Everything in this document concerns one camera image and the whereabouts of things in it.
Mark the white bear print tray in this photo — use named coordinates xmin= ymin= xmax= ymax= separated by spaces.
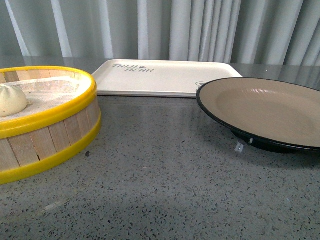
xmin=93 ymin=59 xmax=241 ymax=98

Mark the clear tape piece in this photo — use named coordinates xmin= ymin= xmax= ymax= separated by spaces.
xmin=234 ymin=138 xmax=253 ymax=153

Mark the white steamer liner cloth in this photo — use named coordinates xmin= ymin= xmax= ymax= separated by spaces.
xmin=0 ymin=76 xmax=91 ymax=122

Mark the brown plate with black rim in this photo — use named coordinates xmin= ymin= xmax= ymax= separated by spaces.
xmin=196 ymin=77 xmax=320 ymax=153

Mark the grey pleated curtain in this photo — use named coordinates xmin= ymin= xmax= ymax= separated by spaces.
xmin=0 ymin=0 xmax=320 ymax=66

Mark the white steamed bun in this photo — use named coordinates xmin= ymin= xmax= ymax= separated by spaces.
xmin=0 ymin=84 xmax=28 ymax=117

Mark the yellow rimmed bamboo steamer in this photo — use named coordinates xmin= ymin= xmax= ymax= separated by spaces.
xmin=0 ymin=66 xmax=101 ymax=184

